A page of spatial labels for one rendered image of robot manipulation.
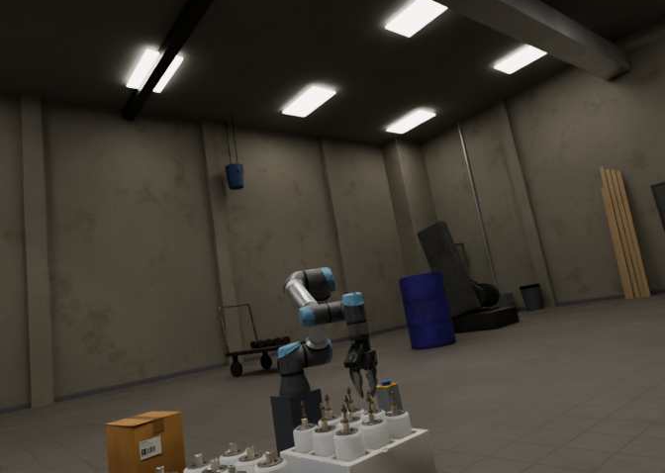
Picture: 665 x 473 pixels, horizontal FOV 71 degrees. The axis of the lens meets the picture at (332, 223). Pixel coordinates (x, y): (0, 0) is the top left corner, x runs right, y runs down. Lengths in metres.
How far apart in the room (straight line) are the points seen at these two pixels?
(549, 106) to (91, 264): 10.58
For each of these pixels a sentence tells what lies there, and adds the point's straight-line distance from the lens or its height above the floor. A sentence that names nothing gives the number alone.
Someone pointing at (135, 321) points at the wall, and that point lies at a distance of 9.47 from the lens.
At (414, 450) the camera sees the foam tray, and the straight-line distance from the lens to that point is 1.80.
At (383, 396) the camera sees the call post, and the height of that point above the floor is 0.28.
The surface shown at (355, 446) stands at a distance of 1.65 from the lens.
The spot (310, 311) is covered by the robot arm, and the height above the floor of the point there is 0.66.
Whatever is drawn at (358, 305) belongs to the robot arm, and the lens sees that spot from 1.70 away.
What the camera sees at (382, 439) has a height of 0.20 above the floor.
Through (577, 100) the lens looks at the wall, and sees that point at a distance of 12.38.
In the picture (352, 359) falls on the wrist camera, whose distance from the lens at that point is 1.64.
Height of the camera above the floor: 0.63
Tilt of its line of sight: 11 degrees up
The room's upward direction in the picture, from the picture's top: 9 degrees counter-clockwise
